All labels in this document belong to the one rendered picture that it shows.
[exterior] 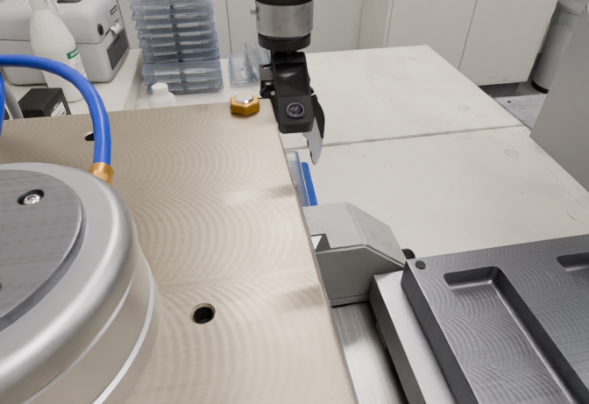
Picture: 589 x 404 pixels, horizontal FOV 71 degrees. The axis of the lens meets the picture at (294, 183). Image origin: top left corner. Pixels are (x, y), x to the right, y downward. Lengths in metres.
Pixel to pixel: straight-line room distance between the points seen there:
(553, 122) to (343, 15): 1.98
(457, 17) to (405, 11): 0.32
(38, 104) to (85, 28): 0.24
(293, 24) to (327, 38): 2.24
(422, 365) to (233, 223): 0.17
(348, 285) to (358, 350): 0.05
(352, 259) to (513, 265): 0.11
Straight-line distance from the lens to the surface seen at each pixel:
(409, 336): 0.30
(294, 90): 0.54
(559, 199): 0.85
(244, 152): 0.19
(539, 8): 2.85
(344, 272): 0.32
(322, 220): 0.31
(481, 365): 0.27
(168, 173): 0.18
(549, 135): 0.96
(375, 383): 0.32
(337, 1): 2.73
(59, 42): 0.99
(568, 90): 0.92
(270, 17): 0.54
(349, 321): 0.34
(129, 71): 1.14
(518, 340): 0.31
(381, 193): 0.74
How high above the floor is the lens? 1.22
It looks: 39 degrees down
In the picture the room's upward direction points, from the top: straight up
